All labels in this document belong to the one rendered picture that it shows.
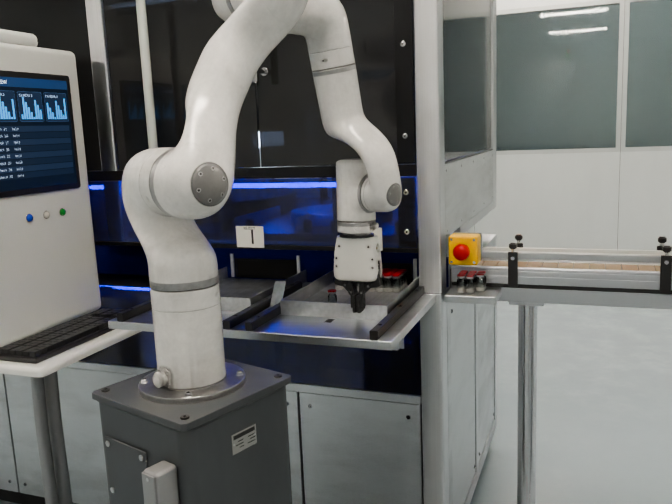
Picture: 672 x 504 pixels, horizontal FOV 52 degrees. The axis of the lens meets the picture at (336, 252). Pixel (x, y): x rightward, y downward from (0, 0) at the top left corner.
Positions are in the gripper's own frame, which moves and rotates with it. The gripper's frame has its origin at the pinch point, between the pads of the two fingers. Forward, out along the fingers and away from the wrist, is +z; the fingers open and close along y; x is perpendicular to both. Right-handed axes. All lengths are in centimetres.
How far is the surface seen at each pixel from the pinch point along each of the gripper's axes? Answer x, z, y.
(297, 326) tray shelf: 6.6, 4.5, 11.9
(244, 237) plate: -27, -10, 43
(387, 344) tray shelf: 12.3, 5.1, -10.4
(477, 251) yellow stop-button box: -27.2, -8.0, -21.7
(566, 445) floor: -138, 89, -40
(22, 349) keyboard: 23, 11, 75
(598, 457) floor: -131, 89, -52
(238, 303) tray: -1.5, 2.4, 31.0
